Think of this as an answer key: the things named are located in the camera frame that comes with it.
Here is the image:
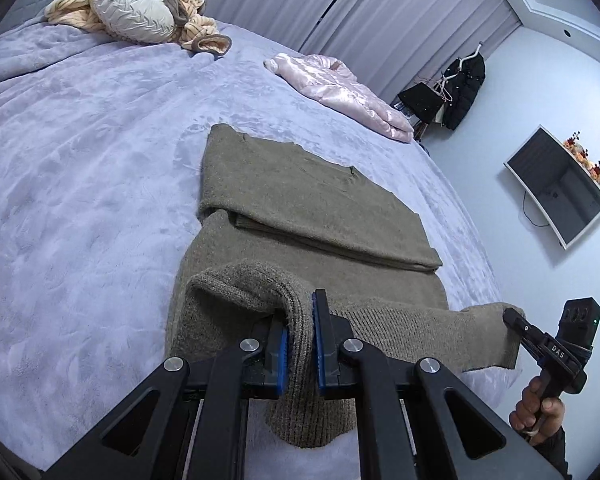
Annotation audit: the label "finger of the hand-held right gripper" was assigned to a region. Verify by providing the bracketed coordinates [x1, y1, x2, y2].
[502, 307, 548, 361]

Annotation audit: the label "person's right forearm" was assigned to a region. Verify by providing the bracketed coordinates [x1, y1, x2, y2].
[529, 424, 574, 480]

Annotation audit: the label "person's right hand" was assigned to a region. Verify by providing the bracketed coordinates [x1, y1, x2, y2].
[509, 376, 565, 445]

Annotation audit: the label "beige garment with brown trim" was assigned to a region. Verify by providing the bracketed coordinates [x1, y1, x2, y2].
[44, 0, 232, 57]

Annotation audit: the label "pink satin puffer jacket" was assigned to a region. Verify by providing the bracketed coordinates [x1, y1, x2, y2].
[264, 52, 415, 143]

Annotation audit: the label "lavender plush bed blanket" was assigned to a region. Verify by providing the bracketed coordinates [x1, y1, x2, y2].
[0, 15, 503, 480]

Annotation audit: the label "black hanging coat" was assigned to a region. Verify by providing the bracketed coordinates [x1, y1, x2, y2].
[442, 52, 486, 131]

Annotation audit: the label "orange flower arrangement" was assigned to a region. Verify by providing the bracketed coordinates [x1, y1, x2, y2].
[562, 131, 600, 186]

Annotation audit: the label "olive brown knit sweater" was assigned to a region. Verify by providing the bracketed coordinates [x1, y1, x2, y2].
[166, 123, 526, 450]

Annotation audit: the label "clothes hanger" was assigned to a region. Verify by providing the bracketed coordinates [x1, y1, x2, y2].
[434, 76, 455, 105]

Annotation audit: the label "black television cable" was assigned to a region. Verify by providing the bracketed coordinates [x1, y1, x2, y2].
[522, 194, 552, 228]

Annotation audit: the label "round white pleated pillow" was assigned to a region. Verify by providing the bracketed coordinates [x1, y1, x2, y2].
[92, 0, 177, 44]

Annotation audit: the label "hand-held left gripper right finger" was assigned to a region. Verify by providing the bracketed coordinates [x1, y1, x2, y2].
[311, 288, 563, 480]

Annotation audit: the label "grey curtains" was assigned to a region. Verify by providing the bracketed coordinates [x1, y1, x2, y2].
[140, 0, 523, 106]

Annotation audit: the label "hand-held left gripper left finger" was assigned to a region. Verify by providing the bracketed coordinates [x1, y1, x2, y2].
[42, 310, 288, 480]

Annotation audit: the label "white coat rack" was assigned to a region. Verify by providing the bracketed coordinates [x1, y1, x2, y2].
[440, 44, 484, 86]

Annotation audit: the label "wall television with white frame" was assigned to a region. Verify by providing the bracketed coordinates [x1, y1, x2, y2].
[503, 125, 600, 251]

